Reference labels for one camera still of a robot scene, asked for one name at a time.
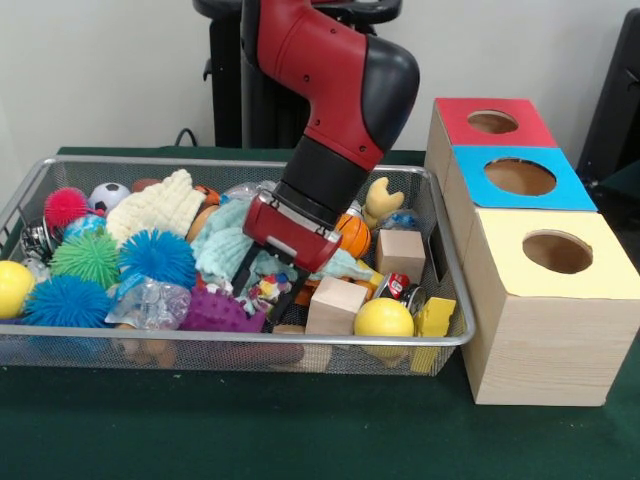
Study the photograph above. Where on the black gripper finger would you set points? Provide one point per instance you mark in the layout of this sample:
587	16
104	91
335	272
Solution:
286	300
244	272

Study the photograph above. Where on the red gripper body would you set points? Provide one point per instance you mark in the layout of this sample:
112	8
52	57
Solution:
285	235

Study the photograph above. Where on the small bright dotted fabric scrunchie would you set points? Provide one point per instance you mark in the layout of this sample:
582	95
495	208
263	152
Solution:
267	290

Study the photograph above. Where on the mint green cloth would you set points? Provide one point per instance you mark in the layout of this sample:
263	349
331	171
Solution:
220	245

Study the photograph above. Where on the small blue spiky ball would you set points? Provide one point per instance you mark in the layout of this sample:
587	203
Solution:
155	257

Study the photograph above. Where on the cream white cloth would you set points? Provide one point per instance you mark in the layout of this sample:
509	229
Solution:
155	205

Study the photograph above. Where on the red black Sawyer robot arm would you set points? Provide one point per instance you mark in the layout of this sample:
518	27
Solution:
340	100

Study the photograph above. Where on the wooden box with three holes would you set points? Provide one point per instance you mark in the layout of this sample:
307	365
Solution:
550	350

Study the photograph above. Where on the purple knobbly rubber toy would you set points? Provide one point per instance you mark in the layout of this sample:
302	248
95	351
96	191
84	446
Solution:
220	312

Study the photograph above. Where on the yellow smiley face ball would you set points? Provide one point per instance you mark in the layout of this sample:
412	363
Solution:
384	320

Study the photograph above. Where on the crushed clear plastic bottle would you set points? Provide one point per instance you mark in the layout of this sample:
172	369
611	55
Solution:
145	305

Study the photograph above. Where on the dark green table cloth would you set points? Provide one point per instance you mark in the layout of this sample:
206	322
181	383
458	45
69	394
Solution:
300	430
622	200

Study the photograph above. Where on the yellow cheese wedge toy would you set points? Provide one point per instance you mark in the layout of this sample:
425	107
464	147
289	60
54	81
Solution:
432	315

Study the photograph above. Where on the black and white soccer ball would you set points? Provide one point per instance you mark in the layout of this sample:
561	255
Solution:
107	196

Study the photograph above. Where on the large blue spiky ball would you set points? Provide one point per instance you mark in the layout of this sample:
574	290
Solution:
65	302

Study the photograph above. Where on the pink spiky ball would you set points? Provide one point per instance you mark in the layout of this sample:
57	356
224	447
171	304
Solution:
64	205

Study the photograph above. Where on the plain yellow ball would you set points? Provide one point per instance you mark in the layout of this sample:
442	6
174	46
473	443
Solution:
12	289

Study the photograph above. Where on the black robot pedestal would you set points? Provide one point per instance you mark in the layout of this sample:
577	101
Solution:
225	90

